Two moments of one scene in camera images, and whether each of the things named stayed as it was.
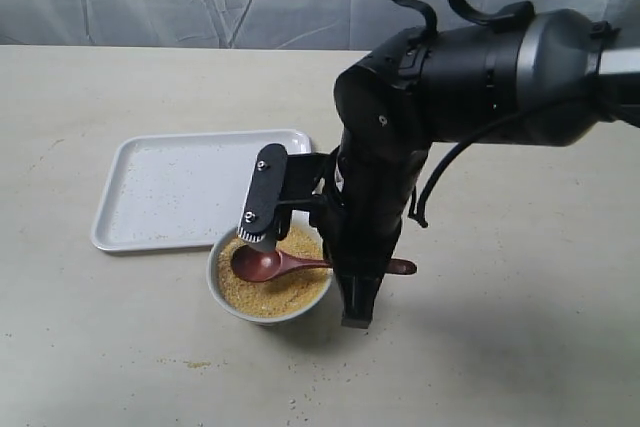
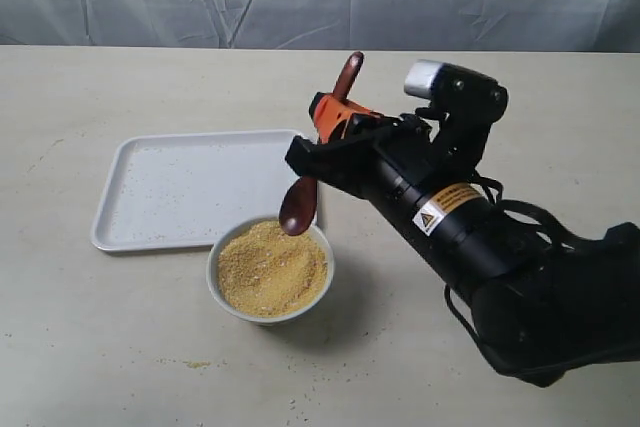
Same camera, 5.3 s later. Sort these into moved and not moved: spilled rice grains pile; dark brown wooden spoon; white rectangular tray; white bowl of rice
Moved: dark brown wooden spoon
Not moved: white rectangular tray; spilled rice grains pile; white bowl of rice
